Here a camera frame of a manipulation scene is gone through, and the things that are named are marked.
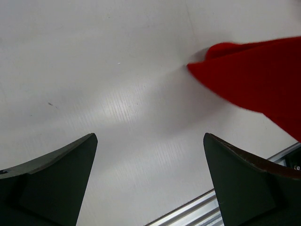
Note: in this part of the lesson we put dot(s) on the aluminium mounting rail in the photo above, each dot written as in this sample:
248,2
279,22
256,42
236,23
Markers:
204,210

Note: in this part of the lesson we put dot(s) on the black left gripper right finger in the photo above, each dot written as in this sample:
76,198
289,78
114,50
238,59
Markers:
253,191

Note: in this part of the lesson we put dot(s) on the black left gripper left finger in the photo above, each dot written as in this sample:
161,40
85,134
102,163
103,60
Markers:
48,190

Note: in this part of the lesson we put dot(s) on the red t shirt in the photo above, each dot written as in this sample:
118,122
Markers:
263,77

